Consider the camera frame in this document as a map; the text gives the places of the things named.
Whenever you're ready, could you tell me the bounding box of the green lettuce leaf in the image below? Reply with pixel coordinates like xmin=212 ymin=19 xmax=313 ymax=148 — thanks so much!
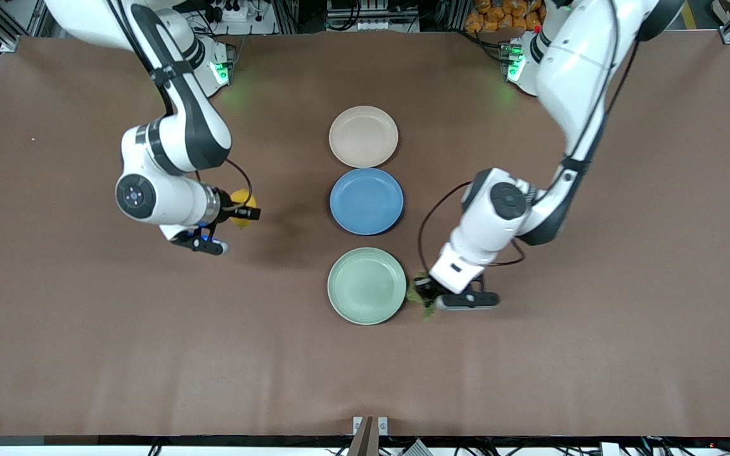
xmin=406 ymin=270 xmax=439 ymax=320

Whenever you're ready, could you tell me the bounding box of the yellow lemon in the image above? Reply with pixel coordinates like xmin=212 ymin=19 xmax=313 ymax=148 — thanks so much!
xmin=228 ymin=188 xmax=258 ymax=229

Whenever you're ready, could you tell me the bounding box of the light green plate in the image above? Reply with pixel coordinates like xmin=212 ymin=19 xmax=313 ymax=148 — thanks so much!
xmin=327 ymin=247 xmax=407 ymax=326

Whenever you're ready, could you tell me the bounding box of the blue plate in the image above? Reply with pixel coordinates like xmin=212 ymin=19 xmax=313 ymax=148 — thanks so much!
xmin=330 ymin=168 xmax=404 ymax=236

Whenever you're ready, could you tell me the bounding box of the beige plate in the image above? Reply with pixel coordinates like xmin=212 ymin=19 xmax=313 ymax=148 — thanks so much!
xmin=329 ymin=106 xmax=399 ymax=168

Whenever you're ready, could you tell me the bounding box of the white power strip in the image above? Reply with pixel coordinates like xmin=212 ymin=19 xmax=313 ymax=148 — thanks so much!
xmin=212 ymin=0 xmax=250 ymax=23

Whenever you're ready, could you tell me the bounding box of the orange packaged items pile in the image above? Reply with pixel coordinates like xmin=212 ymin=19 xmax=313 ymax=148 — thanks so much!
xmin=464 ymin=0 xmax=546 ymax=34

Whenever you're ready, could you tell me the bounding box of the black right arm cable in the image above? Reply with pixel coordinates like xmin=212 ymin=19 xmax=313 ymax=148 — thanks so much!
xmin=222 ymin=157 xmax=253 ymax=210

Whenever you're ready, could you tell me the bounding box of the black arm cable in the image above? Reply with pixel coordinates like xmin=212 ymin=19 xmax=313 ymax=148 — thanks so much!
xmin=417 ymin=180 xmax=527 ymax=274
xmin=222 ymin=157 xmax=253 ymax=210

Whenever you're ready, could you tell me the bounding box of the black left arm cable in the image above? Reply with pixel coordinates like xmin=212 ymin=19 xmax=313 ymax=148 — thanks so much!
xmin=417 ymin=180 xmax=527 ymax=274

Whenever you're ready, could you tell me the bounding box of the brown mount post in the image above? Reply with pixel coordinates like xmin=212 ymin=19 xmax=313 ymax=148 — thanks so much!
xmin=347 ymin=416 xmax=381 ymax=456

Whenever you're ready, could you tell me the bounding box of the black cable bundle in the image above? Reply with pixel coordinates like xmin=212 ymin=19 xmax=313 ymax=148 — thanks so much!
xmin=641 ymin=424 xmax=730 ymax=456

